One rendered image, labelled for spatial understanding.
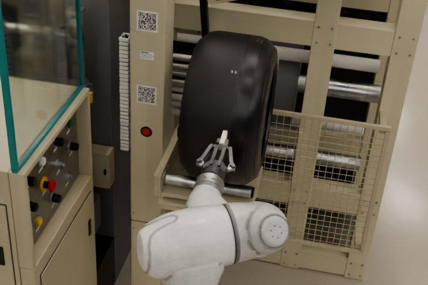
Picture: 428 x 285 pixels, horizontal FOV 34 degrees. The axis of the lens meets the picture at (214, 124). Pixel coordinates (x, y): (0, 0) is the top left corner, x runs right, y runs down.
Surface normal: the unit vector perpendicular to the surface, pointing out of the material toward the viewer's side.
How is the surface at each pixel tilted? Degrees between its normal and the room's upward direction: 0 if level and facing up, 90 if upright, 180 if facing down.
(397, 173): 0
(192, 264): 87
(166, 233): 31
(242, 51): 15
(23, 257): 90
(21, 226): 90
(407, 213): 0
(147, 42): 90
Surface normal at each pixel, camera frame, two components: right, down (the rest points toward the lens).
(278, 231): 0.40, -0.07
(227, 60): -0.03, -0.56
